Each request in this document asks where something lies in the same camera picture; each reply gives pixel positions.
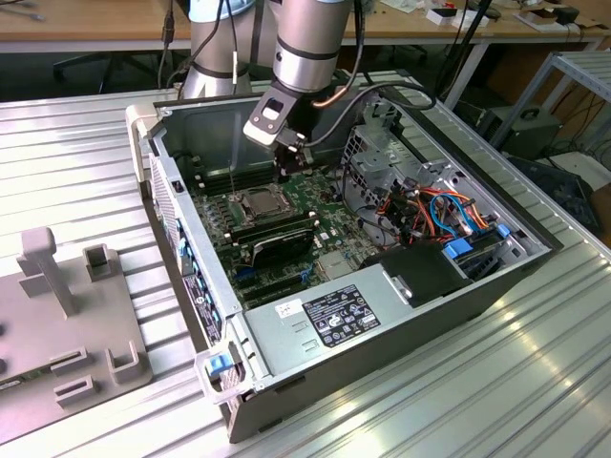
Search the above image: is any metal socket cover frame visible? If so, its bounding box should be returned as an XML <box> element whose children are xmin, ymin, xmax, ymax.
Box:
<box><xmin>236</xmin><ymin>186</ymin><xmax>290</xmax><ymax>224</ymax></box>

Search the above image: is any grey open PC case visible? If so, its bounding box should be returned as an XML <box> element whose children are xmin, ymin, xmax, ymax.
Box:
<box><xmin>124</xmin><ymin>71</ymin><xmax>565</xmax><ymax>445</ymax></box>

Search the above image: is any green motherboard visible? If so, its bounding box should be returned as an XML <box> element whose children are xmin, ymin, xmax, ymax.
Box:
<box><xmin>183</xmin><ymin>155</ymin><xmax>383</xmax><ymax>309</ymax></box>

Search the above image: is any black plastic drive cover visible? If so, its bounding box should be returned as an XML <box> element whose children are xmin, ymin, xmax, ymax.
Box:
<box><xmin>360</xmin><ymin>239</ymin><xmax>474</xmax><ymax>310</ymax></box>

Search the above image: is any black equipment box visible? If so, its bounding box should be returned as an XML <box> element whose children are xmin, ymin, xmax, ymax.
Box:
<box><xmin>479</xmin><ymin>105</ymin><xmax>564</xmax><ymax>161</ymax></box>

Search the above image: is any black graphics card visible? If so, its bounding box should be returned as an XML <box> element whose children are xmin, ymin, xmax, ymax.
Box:
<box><xmin>247</xmin><ymin>224</ymin><xmax>317</xmax><ymax>268</ymax></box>

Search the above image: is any black expansion slot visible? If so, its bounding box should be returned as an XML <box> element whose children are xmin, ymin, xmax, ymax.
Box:
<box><xmin>234</xmin><ymin>271</ymin><xmax>307</xmax><ymax>291</ymax></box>
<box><xmin>242</xmin><ymin>283</ymin><xmax>310</xmax><ymax>303</ymax></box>

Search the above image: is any hard disk in blue carrier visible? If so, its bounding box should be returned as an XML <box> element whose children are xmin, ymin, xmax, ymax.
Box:
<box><xmin>441</xmin><ymin>223</ymin><xmax>515</xmax><ymax>283</ymax></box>

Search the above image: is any thin black hanging cable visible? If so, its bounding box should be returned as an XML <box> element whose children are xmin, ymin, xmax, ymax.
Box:
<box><xmin>157</xmin><ymin>0</ymin><xmax>179</xmax><ymax>90</ymax></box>

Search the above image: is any silver CPU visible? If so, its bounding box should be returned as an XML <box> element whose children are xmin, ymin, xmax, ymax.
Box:
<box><xmin>247</xmin><ymin>189</ymin><xmax>285</xmax><ymax>215</ymax></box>

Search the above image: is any silver power supply unit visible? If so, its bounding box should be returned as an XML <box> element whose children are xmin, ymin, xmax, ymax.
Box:
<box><xmin>242</xmin><ymin>263</ymin><xmax>417</xmax><ymax>379</ymax></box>

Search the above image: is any silver chipset heat sink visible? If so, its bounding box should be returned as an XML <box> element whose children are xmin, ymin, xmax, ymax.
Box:
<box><xmin>317</xmin><ymin>251</ymin><xmax>357</xmax><ymax>281</ymax></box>

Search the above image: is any silver drive cage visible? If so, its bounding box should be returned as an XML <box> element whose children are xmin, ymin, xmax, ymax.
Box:
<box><xmin>339</xmin><ymin>85</ymin><xmax>472</xmax><ymax>225</ymax></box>

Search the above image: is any small white box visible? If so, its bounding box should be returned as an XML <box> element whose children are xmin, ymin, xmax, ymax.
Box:
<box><xmin>426</xmin><ymin>7</ymin><xmax>458</xmax><ymax>28</ymax></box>

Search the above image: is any blue case latch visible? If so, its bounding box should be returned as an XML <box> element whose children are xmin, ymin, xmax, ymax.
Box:
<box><xmin>203</xmin><ymin>353</ymin><xmax>231</xmax><ymax>379</ymax></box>

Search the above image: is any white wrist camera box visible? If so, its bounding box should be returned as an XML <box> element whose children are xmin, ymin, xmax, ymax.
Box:
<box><xmin>242</xmin><ymin>89</ymin><xmax>306</xmax><ymax>147</ymax></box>

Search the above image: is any CPU socket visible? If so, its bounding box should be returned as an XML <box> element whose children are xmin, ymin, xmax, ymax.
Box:
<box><xmin>231</xmin><ymin>185</ymin><xmax>300</xmax><ymax>226</ymax></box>

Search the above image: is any black RAM slot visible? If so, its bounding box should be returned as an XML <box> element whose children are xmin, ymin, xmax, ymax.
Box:
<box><xmin>228</xmin><ymin>218</ymin><xmax>320</xmax><ymax>243</ymax></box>
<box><xmin>194</xmin><ymin>160</ymin><xmax>278</xmax><ymax>182</ymax></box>
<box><xmin>198</xmin><ymin>169</ymin><xmax>281</xmax><ymax>193</ymax></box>
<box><xmin>226</xmin><ymin>212</ymin><xmax>320</xmax><ymax>238</ymax></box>

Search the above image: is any green RAM stick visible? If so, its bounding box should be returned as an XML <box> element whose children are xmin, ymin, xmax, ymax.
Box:
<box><xmin>0</xmin><ymin>366</ymin><xmax>52</xmax><ymax>395</ymax></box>

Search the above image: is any orange red wire bundle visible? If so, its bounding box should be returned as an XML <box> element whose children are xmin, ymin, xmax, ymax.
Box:
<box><xmin>376</xmin><ymin>188</ymin><xmax>433</xmax><ymax>242</ymax></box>

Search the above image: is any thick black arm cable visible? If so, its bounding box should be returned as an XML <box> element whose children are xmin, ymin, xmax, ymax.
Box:
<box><xmin>303</xmin><ymin>0</ymin><xmax>438</xmax><ymax>147</ymax></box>

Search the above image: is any grey parts rack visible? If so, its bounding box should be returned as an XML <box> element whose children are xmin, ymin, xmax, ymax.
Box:
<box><xmin>0</xmin><ymin>227</ymin><xmax>155</xmax><ymax>448</ymax></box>

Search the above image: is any dark plastic crate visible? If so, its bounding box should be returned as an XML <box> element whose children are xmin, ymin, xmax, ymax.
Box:
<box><xmin>505</xmin><ymin>155</ymin><xmax>600</xmax><ymax>235</ymax></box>

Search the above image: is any light blue wire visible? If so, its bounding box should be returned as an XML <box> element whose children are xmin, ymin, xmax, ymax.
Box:
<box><xmin>427</xmin><ymin>194</ymin><xmax>462</xmax><ymax>239</ymax></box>

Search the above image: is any grey metal shelf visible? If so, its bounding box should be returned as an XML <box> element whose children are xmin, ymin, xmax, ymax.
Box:
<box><xmin>486</xmin><ymin>50</ymin><xmax>611</xmax><ymax>154</ymax></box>

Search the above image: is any blue flat wire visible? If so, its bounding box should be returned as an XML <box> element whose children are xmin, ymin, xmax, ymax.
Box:
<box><xmin>441</xmin><ymin>190</ymin><xmax>483</xmax><ymax>236</ymax></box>

